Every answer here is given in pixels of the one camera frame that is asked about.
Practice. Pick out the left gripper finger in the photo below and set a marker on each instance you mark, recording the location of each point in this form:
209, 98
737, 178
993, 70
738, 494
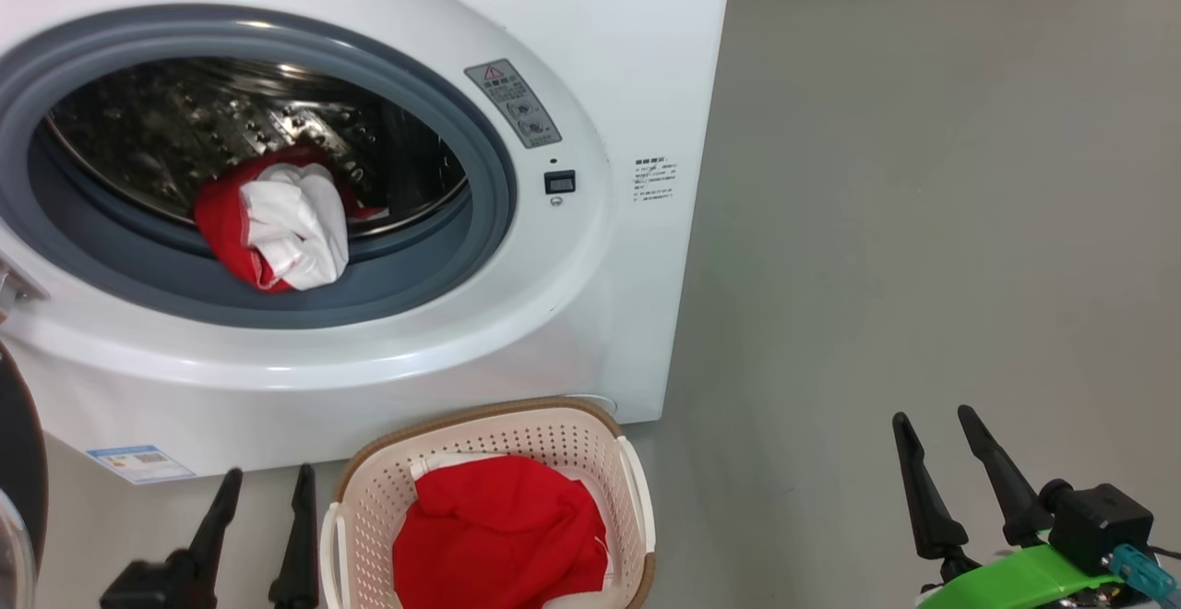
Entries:
217, 526
300, 554

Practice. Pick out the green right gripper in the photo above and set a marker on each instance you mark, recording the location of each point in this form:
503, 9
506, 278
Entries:
1015, 581

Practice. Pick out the round dark glass washer door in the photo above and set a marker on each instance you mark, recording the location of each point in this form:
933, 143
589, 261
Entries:
18, 443

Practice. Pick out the red and white garment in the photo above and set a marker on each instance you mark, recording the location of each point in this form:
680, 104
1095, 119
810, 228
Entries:
295, 221

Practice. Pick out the cream perforated laundry basket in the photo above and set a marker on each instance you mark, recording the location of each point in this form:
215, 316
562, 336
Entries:
369, 507

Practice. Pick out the white front-load washing machine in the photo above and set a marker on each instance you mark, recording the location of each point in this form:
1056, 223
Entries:
572, 55

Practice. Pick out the blue energy sticker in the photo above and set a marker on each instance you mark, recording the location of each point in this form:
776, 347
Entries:
138, 464

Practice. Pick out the round white filter cover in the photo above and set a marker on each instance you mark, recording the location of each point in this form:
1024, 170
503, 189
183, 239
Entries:
595, 403

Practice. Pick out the grey warning label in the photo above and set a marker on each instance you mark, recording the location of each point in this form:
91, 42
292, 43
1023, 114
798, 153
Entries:
513, 103

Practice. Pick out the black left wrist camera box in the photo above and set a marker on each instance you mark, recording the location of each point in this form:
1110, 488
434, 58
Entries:
148, 586

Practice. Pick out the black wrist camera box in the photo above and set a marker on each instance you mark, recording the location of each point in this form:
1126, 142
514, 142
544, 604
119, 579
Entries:
148, 586
1103, 521

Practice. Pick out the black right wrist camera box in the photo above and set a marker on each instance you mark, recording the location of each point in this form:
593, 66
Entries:
1103, 521

